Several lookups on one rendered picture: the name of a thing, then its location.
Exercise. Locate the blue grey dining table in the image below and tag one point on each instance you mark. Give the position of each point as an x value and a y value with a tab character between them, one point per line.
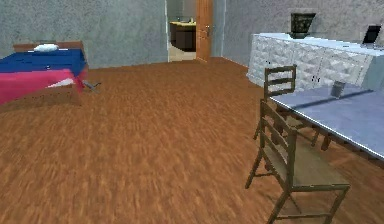
346	115

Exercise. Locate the dark brown cabinet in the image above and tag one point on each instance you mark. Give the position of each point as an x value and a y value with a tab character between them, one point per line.
183	36

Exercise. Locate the orange wooden room door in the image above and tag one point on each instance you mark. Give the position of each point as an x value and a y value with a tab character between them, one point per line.
203	30

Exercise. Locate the brown wooden chair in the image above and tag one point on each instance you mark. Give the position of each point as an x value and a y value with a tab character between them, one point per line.
293	166
279	81

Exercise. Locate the grey thing on floor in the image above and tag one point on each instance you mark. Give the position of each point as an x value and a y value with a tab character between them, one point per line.
91	85

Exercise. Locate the white sideboard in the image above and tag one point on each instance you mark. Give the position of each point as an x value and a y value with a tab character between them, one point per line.
310	63

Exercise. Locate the black vase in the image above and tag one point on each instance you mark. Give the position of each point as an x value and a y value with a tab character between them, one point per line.
301	23

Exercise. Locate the grey cup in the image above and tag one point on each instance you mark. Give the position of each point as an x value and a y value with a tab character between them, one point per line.
337	89

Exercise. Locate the bed with blue red cover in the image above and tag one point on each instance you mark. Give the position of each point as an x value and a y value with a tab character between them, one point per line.
40	71

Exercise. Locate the white pillow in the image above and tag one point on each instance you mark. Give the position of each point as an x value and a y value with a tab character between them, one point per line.
46	47

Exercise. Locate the black laptop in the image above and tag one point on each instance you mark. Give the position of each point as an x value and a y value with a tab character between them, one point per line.
371	34

